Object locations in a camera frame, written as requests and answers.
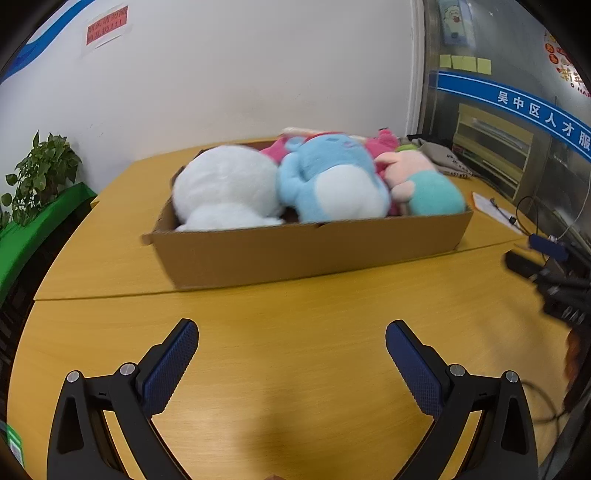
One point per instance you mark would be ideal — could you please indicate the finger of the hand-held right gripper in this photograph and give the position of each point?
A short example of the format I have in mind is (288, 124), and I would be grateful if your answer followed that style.
(524, 263)

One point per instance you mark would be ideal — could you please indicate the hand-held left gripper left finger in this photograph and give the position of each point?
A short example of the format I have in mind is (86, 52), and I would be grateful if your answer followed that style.
(171, 364)

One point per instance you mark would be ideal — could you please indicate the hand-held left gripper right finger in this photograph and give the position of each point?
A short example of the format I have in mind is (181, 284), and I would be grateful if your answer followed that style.
(415, 369)

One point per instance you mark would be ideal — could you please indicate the pink pig plush teal body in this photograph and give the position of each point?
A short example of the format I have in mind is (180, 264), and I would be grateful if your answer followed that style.
(434, 194)

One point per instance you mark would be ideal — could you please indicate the brown cardboard box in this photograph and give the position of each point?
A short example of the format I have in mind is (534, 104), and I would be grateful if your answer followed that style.
(300, 254)

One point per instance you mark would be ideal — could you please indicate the pink plush bear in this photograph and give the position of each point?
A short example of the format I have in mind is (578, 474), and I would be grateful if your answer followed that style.
(384, 141)

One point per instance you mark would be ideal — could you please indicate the white plush toy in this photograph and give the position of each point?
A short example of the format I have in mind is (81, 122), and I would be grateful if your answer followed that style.
(226, 184)

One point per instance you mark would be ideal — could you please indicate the blue plush toy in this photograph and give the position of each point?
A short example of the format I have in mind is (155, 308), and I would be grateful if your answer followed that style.
(332, 184)

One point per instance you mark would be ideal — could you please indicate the person's right hand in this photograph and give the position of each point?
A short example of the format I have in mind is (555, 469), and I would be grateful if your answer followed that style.
(573, 360)

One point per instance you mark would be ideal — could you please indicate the blue usb hub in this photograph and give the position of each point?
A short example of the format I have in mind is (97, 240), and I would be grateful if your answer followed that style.
(547, 245)

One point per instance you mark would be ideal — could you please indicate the grey cloth bag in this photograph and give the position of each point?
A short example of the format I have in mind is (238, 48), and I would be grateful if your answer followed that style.
(443, 157)

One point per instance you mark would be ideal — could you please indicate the yellow display rack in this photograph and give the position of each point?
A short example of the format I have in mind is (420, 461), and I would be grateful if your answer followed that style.
(466, 124)

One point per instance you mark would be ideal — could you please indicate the blue window banner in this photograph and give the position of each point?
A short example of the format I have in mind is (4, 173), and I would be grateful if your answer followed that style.
(508, 97)

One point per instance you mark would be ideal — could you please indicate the green planter shelf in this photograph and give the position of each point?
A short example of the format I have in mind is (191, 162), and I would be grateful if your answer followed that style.
(41, 221)

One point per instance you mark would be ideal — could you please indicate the red window decoration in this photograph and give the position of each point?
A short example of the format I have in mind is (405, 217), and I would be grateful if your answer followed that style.
(565, 69)

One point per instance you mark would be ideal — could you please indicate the yellow sticky note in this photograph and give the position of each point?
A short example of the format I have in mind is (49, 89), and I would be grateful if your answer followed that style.
(484, 65)
(445, 61)
(464, 62)

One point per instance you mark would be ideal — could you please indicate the green potted plant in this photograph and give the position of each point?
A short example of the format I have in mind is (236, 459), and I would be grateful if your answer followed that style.
(41, 170)

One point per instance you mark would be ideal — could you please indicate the cartoon sheep poster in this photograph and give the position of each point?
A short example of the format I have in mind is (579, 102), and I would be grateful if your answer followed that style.
(455, 21)

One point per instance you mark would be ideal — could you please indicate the red wall sign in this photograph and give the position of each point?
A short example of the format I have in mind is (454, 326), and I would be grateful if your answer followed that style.
(106, 27)

